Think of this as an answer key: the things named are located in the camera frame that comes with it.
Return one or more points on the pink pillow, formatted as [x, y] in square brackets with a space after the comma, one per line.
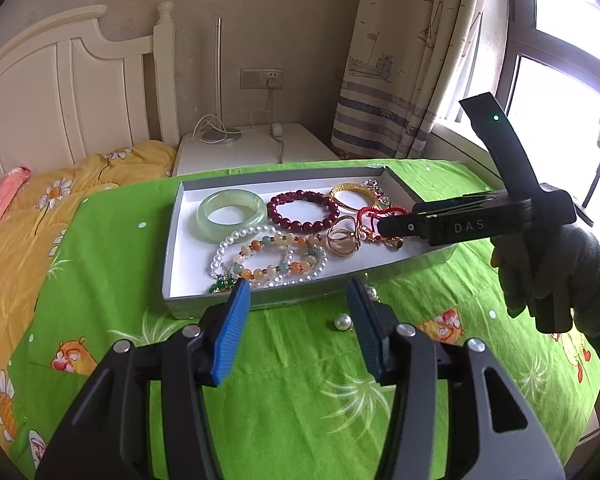
[0, 200]

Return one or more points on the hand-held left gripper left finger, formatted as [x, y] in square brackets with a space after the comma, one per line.
[230, 335]

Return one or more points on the green printed blanket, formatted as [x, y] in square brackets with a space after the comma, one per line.
[290, 385]

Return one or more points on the green jade bangle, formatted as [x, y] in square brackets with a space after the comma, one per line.
[210, 220]

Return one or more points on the wall socket panel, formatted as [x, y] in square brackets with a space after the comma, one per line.
[252, 78]

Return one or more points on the person's right hand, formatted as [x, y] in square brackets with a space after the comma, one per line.
[580, 260]

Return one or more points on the silver desk lamp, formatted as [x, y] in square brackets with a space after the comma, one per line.
[218, 70]

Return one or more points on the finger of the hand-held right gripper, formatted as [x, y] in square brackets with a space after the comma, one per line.
[405, 226]
[455, 205]

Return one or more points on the printed curtain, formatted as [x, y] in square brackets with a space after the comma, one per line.
[405, 60]

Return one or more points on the yellow flower quilt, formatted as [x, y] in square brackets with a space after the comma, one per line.
[30, 270]

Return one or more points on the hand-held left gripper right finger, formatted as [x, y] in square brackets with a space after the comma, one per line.
[367, 335]

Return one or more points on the grey cardboard box tray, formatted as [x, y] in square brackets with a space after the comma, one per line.
[190, 240]

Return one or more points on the white wooden headboard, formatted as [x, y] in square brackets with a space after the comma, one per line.
[55, 90]

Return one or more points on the gold and black bangle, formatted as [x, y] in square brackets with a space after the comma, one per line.
[347, 245]

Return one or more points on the pearl earring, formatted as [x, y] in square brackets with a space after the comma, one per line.
[373, 292]
[343, 322]

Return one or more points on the window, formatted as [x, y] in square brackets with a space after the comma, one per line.
[560, 60]

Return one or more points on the white charger plug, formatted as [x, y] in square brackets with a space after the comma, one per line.
[274, 81]

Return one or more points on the white nightstand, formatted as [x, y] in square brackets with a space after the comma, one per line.
[300, 147]

